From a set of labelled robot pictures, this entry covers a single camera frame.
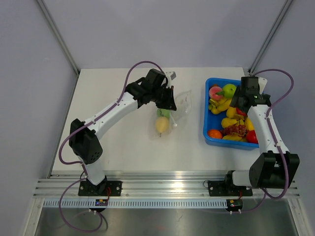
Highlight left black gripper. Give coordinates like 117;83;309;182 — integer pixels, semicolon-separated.
151;85;176;111

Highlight green watermelon toy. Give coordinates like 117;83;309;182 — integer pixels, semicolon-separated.
157;109;170;119

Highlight clear zip top bag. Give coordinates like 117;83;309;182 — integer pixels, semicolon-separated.
148;90;192;140

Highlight pale yellow pear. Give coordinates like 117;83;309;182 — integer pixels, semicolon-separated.
155;117;170;137

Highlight red apple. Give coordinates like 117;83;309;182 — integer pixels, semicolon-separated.
236;108;247;117

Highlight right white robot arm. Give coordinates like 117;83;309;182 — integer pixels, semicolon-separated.
223;76;300;198

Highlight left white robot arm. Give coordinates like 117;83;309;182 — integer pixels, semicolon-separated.
69;69;177;196

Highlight yellow lemon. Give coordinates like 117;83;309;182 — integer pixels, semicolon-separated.
226;107;238;119

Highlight green apple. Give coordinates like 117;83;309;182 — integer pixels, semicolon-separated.
222;84;237;99

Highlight small yellow banana bunch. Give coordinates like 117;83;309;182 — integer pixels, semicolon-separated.
209;97;232;115

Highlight pink peach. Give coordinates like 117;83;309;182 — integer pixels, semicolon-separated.
209;85;223;101

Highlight red grape bunch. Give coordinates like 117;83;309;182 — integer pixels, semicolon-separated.
221;124;247;137

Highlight blue plastic bin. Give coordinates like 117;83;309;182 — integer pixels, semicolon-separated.
203;78;259;150

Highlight yellow banana bunch front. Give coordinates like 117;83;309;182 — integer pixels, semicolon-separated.
222;134;244;142

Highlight orange persimmon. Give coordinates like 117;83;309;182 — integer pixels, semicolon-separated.
207;129;223;139

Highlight red tomato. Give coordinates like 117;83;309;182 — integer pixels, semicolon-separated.
246;130;258;144

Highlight right small circuit board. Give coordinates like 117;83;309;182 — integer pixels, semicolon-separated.
226;199;243;211

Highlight small circuit board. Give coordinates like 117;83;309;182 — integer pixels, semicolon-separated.
226;199;243;211
95;199;108;207

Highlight left small circuit board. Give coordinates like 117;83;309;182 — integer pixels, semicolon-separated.
95;199;108;207

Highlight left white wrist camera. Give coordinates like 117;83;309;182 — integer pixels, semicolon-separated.
165;71;177;81

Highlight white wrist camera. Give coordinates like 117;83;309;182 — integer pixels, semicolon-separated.
165;71;177;81
258;77;268;94

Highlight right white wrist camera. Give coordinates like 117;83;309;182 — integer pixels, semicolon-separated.
258;77;268;94

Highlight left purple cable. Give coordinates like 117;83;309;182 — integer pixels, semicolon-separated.
58;61;164;233

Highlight right aluminium frame post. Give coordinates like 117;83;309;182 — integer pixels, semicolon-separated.
247;0;295;75

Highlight aluminium frame post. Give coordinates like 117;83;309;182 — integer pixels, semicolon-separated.
247;0;295;75
33;0;80;76

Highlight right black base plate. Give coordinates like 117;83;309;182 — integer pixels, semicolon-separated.
203;180;253;197

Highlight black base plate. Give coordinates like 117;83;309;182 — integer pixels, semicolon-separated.
78;180;122;197
203;180;253;197

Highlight left aluminium frame post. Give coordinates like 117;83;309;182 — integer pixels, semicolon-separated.
33;0;80;76

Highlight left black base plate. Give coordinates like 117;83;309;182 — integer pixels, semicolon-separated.
78;180;122;197

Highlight aluminium rail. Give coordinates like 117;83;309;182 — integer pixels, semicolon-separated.
33;171;301;199

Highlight white slotted cable duct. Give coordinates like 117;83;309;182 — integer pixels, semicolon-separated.
43;198;227;209

